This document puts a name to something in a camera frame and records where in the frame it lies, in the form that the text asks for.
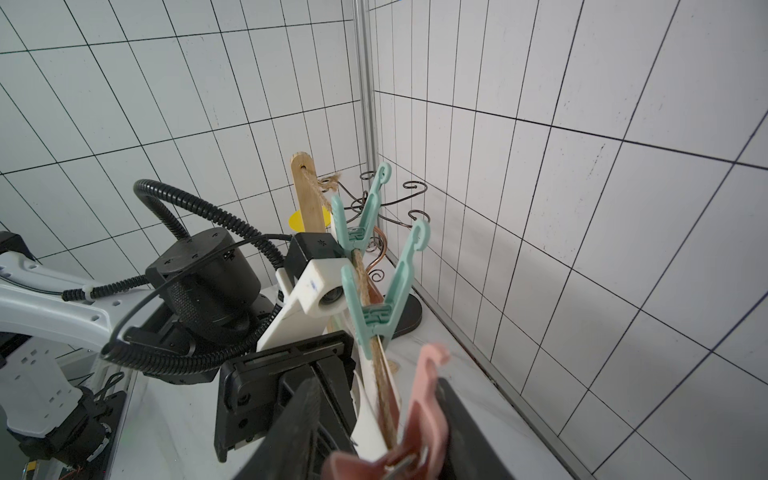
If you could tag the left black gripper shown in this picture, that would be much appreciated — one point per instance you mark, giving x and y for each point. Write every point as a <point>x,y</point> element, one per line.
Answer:
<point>255,389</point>

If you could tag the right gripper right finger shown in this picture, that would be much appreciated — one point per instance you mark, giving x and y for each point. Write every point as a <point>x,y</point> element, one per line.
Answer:
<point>469,455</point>

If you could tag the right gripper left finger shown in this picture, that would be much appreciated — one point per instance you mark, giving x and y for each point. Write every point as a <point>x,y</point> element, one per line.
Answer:
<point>289,449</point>

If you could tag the pink clothespin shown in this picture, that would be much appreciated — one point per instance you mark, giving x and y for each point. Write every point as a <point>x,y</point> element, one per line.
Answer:
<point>421,452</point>

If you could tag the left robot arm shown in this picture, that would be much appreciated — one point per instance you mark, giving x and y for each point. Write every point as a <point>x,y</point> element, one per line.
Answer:
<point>208,295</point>

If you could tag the yellow plastic wine glass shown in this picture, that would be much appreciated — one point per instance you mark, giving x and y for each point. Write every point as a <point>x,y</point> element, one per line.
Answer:
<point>313,224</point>

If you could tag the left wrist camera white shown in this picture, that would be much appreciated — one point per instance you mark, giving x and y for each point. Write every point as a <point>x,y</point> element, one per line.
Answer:
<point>309,303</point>

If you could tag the wooden drying rack frame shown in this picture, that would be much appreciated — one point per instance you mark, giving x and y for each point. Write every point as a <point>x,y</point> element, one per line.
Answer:
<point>308,189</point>

